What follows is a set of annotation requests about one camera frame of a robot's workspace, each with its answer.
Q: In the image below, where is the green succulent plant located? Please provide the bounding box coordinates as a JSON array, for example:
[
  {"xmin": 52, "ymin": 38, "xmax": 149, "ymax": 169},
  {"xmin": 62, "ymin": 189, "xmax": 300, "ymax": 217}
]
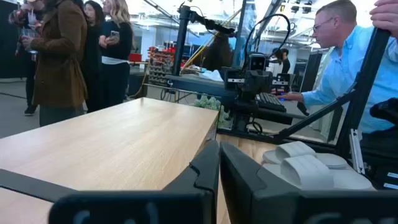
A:
[{"xmin": 193, "ymin": 95, "xmax": 231, "ymax": 128}]

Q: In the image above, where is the person's hand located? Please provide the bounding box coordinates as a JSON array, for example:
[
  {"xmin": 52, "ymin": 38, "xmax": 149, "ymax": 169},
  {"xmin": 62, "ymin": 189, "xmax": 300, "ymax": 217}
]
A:
[{"xmin": 369, "ymin": 0, "xmax": 398, "ymax": 39}]

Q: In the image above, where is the drink cup with straw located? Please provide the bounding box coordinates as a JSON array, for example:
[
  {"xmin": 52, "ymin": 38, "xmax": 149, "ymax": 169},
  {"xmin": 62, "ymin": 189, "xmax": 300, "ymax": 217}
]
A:
[{"xmin": 27, "ymin": 7, "xmax": 37, "ymax": 26}]

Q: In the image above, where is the grey metal bracket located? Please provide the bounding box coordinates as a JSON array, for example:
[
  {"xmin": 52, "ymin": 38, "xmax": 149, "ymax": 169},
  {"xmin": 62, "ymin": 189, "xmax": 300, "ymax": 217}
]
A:
[{"xmin": 349, "ymin": 128, "xmax": 365, "ymax": 175}]

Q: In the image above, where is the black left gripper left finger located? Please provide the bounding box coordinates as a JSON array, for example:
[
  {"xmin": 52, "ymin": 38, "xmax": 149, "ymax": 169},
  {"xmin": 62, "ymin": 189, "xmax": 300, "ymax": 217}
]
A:
[{"xmin": 48, "ymin": 139, "xmax": 220, "ymax": 224}]

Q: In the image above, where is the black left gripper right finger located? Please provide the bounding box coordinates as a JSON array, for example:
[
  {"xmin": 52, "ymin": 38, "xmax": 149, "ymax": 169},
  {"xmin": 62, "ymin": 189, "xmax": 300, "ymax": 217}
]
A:
[{"xmin": 220, "ymin": 141, "xmax": 398, "ymax": 224}]

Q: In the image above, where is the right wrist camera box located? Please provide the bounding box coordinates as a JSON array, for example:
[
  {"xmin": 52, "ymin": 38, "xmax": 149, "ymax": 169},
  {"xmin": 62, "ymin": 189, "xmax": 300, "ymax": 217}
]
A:
[{"xmin": 249, "ymin": 53, "xmax": 267, "ymax": 72}]

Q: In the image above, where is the person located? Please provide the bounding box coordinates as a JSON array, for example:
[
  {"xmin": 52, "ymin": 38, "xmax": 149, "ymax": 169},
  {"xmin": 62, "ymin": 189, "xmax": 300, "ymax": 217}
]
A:
[
  {"xmin": 279, "ymin": 48, "xmax": 292, "ymax": 75},
  {"xmin": 275, "ymin": 0, "xmax": 398, "ymax": 134},
  {"xmin": 8, "ymin": 0, "xmax": 44, "ymax": 116},
  {"xmin": 21, "ymin": 0, "xmax": 88, "ymax": 127},
  {"xmin": 98, "ymin": 0, "xmax": 135, "ymax": 108},
  {"xmin": 80, "ymin": 0, "xmax": 106, "ymax": 113}
]

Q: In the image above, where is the red parts bin rack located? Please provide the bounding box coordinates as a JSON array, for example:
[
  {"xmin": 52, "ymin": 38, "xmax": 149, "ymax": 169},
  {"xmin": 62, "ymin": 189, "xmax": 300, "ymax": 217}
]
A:
[{"xmin": 147, "ymin": 46, "xmax": 175, "ymax": 86}]

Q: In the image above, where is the grey desk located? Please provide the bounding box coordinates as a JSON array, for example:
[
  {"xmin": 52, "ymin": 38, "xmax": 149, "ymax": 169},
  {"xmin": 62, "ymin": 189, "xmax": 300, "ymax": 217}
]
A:
[
  {"xmin": 254, "ymin": 107, "xmax": 307, "ymax": 126},
  {"xmin": 164, "ymin": 73, "xmax": 239, "ymax": 102}
]

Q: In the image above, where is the black computer keyboard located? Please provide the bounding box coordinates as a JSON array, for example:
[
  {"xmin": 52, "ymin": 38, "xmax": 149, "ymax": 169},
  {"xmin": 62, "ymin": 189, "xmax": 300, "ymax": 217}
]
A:
[{"xmin": 255, "ymin": 91, "xmax": 287, "ymax": 113}]

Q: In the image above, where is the light grey slide sandal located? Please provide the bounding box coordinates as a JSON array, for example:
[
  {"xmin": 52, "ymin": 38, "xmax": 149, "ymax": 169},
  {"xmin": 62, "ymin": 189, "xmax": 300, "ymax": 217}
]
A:
[
  {"xmin": 262, "ymin": 154, "xmax": 376, "ymax": 191},
  {"xmin": 262, "ymin": 141, "xmax": 349, "ymax": 170}
]

